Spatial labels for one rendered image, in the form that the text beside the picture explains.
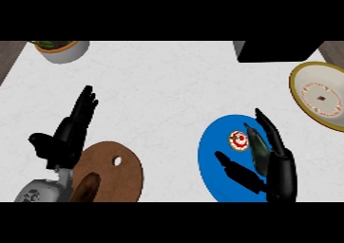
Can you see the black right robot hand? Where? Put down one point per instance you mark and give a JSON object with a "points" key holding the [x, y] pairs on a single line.
{"points": [[280, 177]]}

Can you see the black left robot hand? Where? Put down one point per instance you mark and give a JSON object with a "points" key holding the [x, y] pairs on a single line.
{"points": [[67, 136]]}

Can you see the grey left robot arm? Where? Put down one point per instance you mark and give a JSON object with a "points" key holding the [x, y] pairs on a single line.
{"points": [[39, 191]]}

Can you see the red and white cupcake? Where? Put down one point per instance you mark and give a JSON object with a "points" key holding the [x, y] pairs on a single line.
{"points": [[239, 141]]}

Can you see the blue plate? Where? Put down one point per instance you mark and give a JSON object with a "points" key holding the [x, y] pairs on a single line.
{"points": [[224, 136]]}

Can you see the white bowl with yellow rim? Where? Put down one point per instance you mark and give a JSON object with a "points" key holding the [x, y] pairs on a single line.
{"points": [[318, 95]]}

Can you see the brown oblong food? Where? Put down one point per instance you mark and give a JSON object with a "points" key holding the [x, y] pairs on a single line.
{"points": [[87, 188]]}

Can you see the round brown wooden cutting board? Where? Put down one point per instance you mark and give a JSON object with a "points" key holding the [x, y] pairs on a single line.
{"points": [[118, 180]]}

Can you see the white pot with green plant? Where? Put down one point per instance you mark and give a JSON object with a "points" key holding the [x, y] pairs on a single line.
{"points": [[62, 52]]}

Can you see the black box appliance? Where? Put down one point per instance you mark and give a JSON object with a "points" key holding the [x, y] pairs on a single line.
{"points": [[276, 50]]}

